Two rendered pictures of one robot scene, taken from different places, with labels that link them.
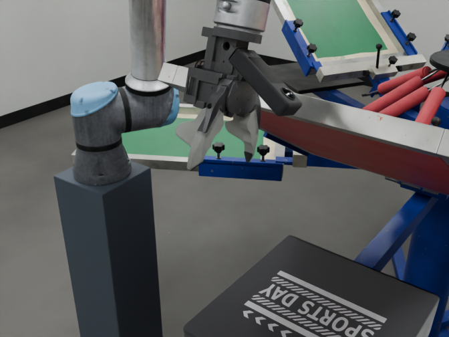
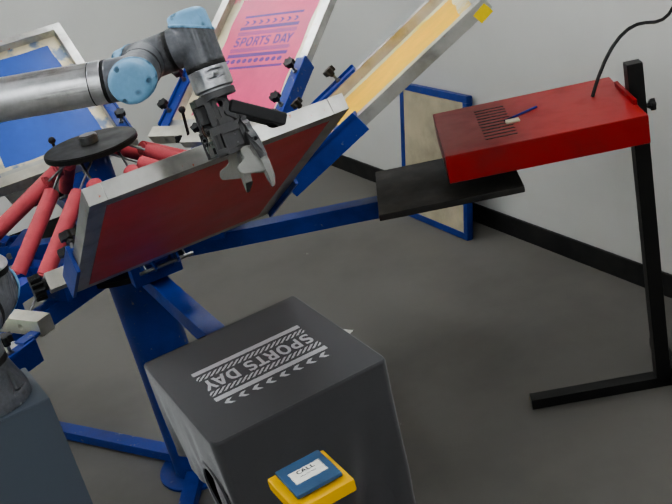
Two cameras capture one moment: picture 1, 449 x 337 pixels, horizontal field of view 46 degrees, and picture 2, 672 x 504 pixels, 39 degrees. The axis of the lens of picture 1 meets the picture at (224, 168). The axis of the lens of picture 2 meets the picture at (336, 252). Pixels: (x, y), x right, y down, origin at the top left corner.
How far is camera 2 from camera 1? 1.46 m
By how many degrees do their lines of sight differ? 55
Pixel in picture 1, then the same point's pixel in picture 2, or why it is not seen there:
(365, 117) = not seen: hidden behind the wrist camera
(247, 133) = not seen: hidden behind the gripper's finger
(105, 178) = (25, 388)
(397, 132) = (305, 117)
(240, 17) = (227, 76)
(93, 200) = (37, 416)
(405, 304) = (289, 313)
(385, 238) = (197, 314)
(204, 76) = (225, 128)
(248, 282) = (189, 396)
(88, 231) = (38, 468)
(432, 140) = (326, 108)
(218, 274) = not seen: outside the picture
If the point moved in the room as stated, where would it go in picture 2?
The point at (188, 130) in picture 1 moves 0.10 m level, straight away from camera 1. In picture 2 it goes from (249, 165) to (201, 170)
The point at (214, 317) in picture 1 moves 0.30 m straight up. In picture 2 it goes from (218, 422) to (179, 304)
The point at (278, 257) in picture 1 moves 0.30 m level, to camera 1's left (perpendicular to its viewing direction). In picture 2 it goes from (170, 373) to (100, 449)
